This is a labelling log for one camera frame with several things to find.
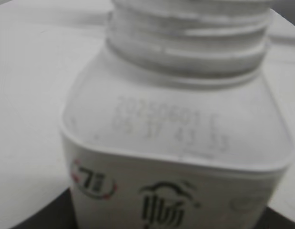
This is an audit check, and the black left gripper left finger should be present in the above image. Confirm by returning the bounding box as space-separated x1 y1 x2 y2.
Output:
14 189 78 229

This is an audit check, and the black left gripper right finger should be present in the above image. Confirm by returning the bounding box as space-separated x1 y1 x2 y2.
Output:
258 207 295 229

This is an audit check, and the white square drink bottle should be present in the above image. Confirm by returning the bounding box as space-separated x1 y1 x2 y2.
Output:
60 0 294 229

